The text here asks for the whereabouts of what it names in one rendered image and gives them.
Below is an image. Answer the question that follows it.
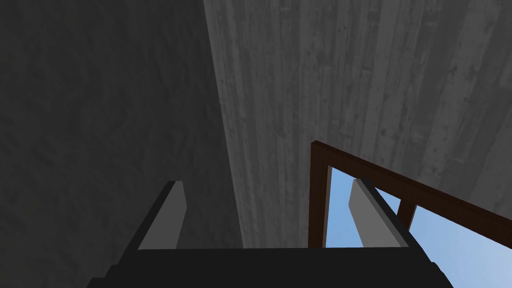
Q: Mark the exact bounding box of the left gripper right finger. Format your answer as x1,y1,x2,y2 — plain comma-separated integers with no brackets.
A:
348,178,421,249

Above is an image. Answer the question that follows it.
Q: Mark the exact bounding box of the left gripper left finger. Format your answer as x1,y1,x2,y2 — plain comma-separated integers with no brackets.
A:
127,180,188,251

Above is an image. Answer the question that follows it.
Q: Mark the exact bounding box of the brown framed window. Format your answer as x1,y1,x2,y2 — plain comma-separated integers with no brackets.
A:
307,140,512,288

